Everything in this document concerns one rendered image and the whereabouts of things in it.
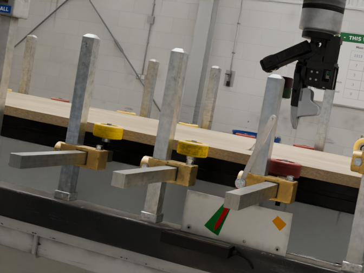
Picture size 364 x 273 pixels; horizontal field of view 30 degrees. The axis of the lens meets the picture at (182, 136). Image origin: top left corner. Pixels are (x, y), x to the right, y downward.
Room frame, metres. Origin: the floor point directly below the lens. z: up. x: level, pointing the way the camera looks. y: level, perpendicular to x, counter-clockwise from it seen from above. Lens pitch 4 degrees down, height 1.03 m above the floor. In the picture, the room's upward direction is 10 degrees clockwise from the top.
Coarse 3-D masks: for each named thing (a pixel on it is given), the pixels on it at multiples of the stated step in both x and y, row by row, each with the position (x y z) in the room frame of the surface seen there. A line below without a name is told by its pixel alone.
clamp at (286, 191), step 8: (240, 176) 1.58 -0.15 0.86; (248, 176) 1.57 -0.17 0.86; (256, 176) 1.57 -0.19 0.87; (264, 176) 1.57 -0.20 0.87; (272, 176) 1.60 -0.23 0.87; (248, 184) 1.57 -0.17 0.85; (280, 184) 1.55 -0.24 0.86; (288, 184) 1.54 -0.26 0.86; (296, 184) 1.57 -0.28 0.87; (280, 192) 1.55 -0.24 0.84; (288, 192) 1.54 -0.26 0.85; (280, 200) 1.54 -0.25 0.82; (288, 200) 1.54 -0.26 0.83
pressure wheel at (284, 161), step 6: (270, 162) 1.64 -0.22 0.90; (276, 162) 1.62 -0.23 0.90; (282, 162) 1.61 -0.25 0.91; (288, 162) 1.62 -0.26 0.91; (294, 162) 1.66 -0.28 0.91; (270, 168) 1.63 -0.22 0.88; (276, 168) 1.62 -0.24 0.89; (282, 168) 1.61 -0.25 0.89; (288, 168) 1.61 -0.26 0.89; (294, 168) 1.62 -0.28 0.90; (300, 168) 1.63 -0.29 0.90; (276, 174) 1.62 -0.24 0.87; (282, 174) 1.61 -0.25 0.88; (288, 174) 1.61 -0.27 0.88; (294, 174) 1.62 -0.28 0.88; (276, 204) 1.65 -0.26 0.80
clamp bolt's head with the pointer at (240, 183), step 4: (240, 180) 1.56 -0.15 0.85; (236, 184) 1.56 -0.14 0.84; (240, 184) 1.56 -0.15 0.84; (236, 188) 1.58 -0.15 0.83; (224, 208) 1.58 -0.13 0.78; (224, 212) 1.58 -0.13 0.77; (220, 216) 1.59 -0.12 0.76; (224, 216) 1.58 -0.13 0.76; (220, 220) 1.59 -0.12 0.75; (216, 224) 1.59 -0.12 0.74; (216, 228) 1.59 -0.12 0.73
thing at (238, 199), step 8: (256, 184) 1.47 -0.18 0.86; (264, 184) 1.49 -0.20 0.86; (272, 184) 1.52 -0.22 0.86; (232, 192) 1.27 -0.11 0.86; (240, 192) 1.29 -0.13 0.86; (248, 192) 1.31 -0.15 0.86; (256, 192) 1.37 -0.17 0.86; (264, 192) 1.43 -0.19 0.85; (272, 192) 1.51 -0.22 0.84; (224, 200) 1.27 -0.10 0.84; (232, 200) 1.26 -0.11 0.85; (240, 200) 1.26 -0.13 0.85; (248, 200) 1.32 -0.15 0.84; (256, 200) 1.38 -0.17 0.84; (264, 200) 1.45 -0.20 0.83; (232, 208) 1.26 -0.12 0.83; (240, 208) 1.27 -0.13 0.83
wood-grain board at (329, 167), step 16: (16, 96) 2.61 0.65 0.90; (32, 96) 2.84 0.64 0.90; (16, 112) 2.00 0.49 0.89; (32, 112) 1.98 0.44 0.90; (48, 112) 2.03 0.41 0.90; (64, 112) 2.16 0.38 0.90; (96, 112) 2.49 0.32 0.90; (112, 112) 2.69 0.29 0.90; (128, 128) 1.93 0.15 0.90; (144, 128) 2.05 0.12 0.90; (176, 128) 2.34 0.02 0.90; (192, 128) 2.52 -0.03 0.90; (176, 144) 1.82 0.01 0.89; (208, 144) 1.86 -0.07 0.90; (224, 144) 1.97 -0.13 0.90; (240, 144) 2.10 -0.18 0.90; (240, 160) 1.76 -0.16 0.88; (304, 160) 1.88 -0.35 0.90; (320, 160) 1.99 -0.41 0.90; (336, 160) 2.12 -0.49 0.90; (304, 176) 1.70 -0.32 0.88; (320, 176) 1.68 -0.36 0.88; (336, 176) 1.67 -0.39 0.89; (352, 176) 1.66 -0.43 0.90
